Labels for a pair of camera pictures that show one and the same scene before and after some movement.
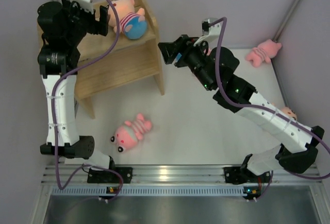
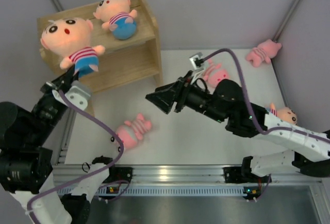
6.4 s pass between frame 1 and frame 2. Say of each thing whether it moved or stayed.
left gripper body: moved
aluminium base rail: stayed
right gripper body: moved
